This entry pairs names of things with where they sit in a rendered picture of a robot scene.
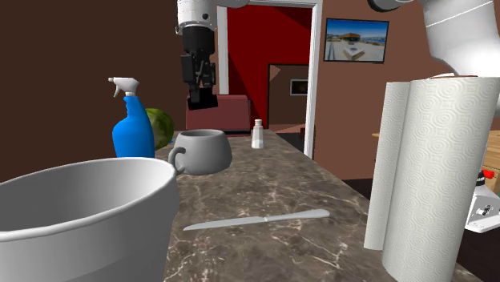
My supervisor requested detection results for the large white bowl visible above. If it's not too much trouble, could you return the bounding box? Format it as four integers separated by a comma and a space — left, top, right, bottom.
0, 157, 181, 282

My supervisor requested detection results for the white salt shaker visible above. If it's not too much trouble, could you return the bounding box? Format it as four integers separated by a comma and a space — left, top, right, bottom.
251, 119, 265, 150

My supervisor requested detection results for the green watermelon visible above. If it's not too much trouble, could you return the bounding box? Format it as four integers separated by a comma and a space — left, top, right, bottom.
145, 107, 175, 151

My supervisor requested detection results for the grey cup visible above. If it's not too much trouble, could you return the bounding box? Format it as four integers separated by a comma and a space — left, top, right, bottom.
167, 129, 234, 176

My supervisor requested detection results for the white door frame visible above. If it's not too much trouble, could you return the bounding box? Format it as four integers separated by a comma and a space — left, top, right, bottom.
216, 0, 324, 159

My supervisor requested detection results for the white paper towel roll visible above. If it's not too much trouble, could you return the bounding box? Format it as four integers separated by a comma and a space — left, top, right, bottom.
364, 76, 500, 282

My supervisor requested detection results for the grey table knife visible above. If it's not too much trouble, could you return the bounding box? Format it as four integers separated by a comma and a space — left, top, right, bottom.
182, 208, 332, 232

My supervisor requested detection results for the dark red armchair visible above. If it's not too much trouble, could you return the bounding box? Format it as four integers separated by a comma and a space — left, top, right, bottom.
185, 94, 252, 135

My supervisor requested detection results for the framed landscape wall picture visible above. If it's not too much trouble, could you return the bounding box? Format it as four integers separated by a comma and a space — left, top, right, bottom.
323, 18, 390, 64

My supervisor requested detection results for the small dark wall picture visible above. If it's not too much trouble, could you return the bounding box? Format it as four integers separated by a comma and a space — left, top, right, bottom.
289, 79, 309, 97

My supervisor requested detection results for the blue spray bottle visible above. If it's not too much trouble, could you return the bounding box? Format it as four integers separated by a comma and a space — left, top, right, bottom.
107, 76, 156, 159

